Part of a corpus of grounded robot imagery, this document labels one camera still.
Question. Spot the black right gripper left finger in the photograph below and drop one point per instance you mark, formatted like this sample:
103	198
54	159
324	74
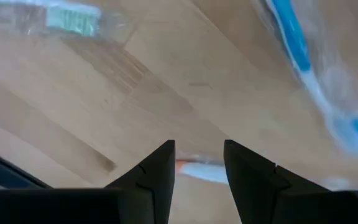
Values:
154	186

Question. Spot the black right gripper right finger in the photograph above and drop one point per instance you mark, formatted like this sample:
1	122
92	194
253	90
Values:
259	193

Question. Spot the orange toothbrush in plastic wrap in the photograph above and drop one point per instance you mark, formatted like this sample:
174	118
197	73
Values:
204	172

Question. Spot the blue toothbrush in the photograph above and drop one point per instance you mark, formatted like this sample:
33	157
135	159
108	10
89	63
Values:
294	40

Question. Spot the green toothbrush in plastic wrap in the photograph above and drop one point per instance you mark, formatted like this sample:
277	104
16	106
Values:
73	20

